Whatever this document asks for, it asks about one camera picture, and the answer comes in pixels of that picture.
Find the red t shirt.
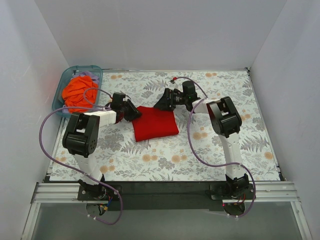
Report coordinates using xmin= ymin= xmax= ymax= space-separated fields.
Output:
xmin=132 ymin=106 xmax=179 ymax=142

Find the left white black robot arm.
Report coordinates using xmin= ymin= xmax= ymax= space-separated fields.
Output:
xmin=62 ymin=92 xmax=142 ymax=199

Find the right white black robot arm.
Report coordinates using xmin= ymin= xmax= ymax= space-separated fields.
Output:
xmin=154 ymin=77 xmax=251 ymax=197

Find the orange t shirt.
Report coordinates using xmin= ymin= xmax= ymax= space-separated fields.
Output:
xmin=61 ymin=75 xmax=100 ymax=114

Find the teal plastic bin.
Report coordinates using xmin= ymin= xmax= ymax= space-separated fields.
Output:
xmin=52 ymin=65 xmax=103 ymax=118

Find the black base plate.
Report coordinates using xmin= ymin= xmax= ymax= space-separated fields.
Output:
xmin=77 ymin=181 xmax=257 ymax=217

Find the aluminium frame rail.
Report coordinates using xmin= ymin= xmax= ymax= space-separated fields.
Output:
xmin=22 ymin=181 xmax=312 ymax=240

